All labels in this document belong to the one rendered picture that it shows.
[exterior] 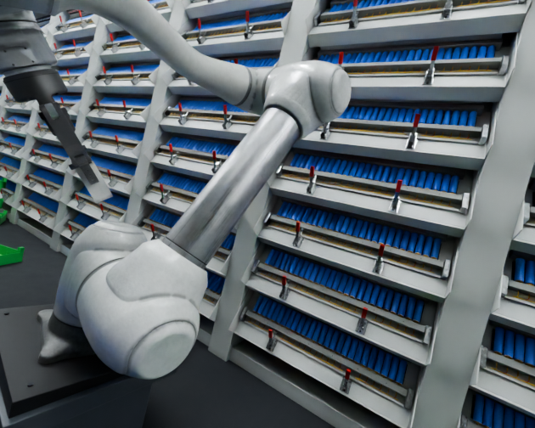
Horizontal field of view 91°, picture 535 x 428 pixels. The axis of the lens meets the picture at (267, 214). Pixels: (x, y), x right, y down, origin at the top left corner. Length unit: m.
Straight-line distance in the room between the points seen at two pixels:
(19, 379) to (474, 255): 1.01
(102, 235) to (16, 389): 0.28
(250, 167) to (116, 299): 0.33
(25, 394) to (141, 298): 0.26
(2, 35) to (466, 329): 1.08
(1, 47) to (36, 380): 0.54
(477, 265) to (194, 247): 0.70
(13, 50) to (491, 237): 1.02
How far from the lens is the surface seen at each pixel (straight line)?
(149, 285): 0.48
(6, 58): 0.57
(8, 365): 0.72
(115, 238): 0.64
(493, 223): 0.88
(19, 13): 0.58
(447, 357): 0.91
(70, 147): 0.52
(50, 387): 0.67
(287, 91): 0.63
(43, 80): 0.57
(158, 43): 0.55
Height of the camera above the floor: 0.63
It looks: 3 degrees down
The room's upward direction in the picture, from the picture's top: 14 degrees clockwise
